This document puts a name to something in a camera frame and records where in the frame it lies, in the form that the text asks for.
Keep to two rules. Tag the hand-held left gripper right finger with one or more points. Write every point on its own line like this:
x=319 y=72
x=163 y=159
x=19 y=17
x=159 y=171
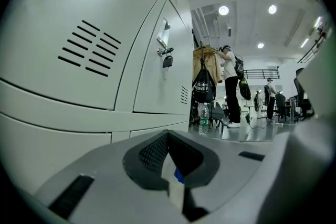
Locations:
x=231 y=178

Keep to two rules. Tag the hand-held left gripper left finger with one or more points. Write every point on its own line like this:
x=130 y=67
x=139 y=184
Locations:
x=105 y=178

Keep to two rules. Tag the blue cloth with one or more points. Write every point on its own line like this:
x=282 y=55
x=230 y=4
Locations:
x=179 y=176

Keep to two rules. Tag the grey metal locker cabinet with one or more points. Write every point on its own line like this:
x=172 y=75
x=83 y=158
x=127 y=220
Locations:
x=65 y=21

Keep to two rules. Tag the clear plastic water bottle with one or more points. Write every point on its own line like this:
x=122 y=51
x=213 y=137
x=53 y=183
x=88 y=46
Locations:
x=204 y=120

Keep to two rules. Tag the black office chair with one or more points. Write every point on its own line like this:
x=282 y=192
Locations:
x=281 y=105
x=302 y=97

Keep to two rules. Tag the tan jacket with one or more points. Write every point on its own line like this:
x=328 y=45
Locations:
x=219 y=70

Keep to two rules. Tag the black metal railing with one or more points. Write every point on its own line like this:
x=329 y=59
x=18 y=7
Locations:
x=312 y=47
x=260 y=73

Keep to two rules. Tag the black key bunch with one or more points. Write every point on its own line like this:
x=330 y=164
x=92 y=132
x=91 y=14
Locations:
x=167 y=60

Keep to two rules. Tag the round ceiling light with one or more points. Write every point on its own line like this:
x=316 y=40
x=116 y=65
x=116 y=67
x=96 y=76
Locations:
x=223 y=10
x=260 y=45
x=272 y=9

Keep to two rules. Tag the long ceiling light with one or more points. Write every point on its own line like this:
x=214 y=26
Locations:
x=318 y=22
x=305 y=42

